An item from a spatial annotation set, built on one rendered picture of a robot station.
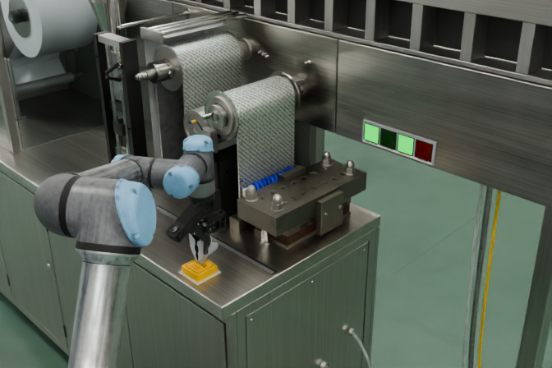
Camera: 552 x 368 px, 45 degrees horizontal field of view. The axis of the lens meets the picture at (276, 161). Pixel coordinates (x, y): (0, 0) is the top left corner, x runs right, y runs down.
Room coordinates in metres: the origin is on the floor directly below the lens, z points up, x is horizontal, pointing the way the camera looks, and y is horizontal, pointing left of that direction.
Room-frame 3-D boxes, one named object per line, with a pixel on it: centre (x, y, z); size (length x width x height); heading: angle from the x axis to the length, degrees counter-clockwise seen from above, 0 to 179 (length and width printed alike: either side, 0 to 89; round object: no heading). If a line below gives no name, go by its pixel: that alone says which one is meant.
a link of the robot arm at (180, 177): (1.45, 0.24, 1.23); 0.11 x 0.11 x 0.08; 77
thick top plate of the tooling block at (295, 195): (1.80, -0.08, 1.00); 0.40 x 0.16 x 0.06; 135
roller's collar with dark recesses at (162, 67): (1.97, 0.35, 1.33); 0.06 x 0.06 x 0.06; 45
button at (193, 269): (1.53, 0.21, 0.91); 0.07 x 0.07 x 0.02; 45
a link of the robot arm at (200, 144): (1.54, 0.20, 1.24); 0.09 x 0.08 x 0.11; 167
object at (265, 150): (1.85, 0.03, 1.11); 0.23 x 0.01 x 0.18; 135
